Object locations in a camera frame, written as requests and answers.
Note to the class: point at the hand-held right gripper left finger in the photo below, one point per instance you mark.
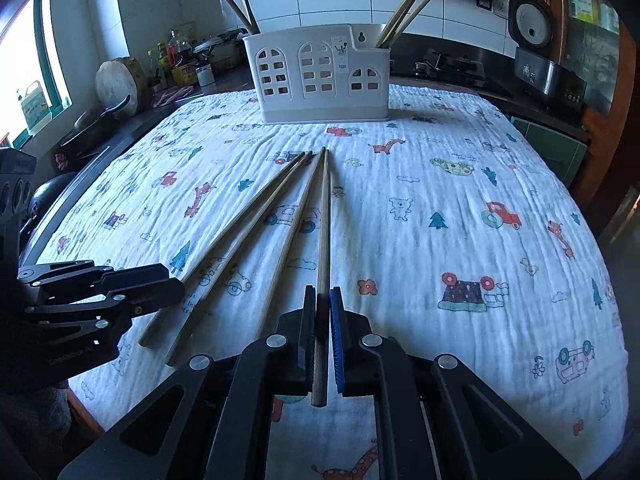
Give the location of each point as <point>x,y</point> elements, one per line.
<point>302,345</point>

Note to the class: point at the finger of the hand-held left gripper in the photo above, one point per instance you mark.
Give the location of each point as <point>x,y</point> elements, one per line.
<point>145,285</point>
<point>90,312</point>

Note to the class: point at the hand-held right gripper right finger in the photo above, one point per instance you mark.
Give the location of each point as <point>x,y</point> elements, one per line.
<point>338,345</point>

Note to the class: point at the brown wooden chopstick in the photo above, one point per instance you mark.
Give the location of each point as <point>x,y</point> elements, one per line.
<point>181,346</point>
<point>295,230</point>
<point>250,10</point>
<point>231,6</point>
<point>407,5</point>
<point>417,12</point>
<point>324,235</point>
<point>154,331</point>

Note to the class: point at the white utensil holder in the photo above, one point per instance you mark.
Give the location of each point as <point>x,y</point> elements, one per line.
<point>320,105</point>

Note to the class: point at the person's left forearm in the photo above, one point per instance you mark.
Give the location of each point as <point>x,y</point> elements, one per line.
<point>30,420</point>

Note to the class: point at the dark round object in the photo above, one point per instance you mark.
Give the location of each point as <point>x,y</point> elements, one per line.
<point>47,199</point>

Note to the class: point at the white printed cloth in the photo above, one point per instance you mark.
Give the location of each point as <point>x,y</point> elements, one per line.
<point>425,260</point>

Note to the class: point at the metal wok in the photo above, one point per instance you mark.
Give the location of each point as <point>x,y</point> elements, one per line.
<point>90,130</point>

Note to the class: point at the pink cloth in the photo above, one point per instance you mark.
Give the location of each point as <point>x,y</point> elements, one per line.
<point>172,96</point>

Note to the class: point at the round wooden chopping board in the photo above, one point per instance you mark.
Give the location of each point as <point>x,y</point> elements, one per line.
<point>120,85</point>

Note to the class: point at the pale printed carton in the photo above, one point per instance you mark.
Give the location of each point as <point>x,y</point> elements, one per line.
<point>36,105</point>

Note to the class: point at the small white jar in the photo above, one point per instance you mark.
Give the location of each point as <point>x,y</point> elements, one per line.
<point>205,76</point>

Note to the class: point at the green capped bottle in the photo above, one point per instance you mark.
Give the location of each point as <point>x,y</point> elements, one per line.
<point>161,60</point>

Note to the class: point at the window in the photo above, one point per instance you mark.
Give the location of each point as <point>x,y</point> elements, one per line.
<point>22,45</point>

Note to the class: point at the green cabinet door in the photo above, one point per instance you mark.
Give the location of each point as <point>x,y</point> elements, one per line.
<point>547,147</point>

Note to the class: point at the black gas stove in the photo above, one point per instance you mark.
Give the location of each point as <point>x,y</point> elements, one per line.
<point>450,72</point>

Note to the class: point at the black rice cooker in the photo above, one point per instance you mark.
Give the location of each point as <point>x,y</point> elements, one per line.
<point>537,60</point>

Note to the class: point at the wooden glass cabinet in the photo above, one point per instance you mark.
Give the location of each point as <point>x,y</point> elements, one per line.
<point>600,35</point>

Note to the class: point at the wall socket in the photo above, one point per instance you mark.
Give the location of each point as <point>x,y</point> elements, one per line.
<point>499,5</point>

